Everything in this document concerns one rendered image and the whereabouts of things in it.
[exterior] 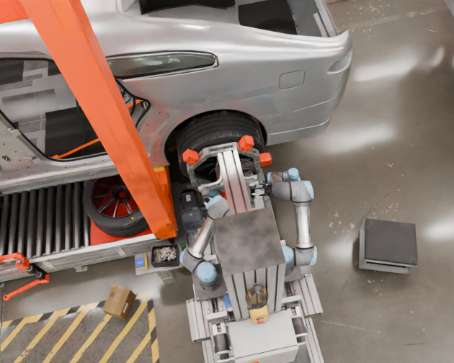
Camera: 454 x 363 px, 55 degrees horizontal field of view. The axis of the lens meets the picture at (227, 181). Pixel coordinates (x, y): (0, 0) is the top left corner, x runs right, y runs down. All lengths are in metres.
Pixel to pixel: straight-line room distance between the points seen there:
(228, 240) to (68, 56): 0.97
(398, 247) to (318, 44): 1.71
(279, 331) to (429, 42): 4.03
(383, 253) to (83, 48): 2.67
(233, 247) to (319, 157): 2.74
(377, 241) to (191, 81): 1.93
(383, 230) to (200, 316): 1.63
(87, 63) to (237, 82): 1.20
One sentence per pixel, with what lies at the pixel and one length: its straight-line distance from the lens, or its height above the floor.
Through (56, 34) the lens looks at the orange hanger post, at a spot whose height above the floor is 2.55.
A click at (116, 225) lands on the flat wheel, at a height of 0.50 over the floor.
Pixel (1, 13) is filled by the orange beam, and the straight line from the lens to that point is 1.85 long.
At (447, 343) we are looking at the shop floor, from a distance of 3.95.
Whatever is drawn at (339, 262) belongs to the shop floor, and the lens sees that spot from 3.91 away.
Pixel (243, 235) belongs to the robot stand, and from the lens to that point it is 1.75.
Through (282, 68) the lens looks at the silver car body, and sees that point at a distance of 2.87.
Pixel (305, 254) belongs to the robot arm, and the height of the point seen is 1.04.
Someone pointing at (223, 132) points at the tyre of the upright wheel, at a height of 1.18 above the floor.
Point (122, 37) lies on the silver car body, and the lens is 2.76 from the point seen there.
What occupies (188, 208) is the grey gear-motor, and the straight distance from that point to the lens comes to 3.68.
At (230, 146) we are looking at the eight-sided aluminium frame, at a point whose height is 1.09.
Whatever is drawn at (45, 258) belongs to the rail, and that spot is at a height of 0.39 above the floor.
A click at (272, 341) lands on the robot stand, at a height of 1.23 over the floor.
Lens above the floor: 3.65
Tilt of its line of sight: 60 degrees down
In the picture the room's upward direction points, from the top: 9 degrees counter-clockwise
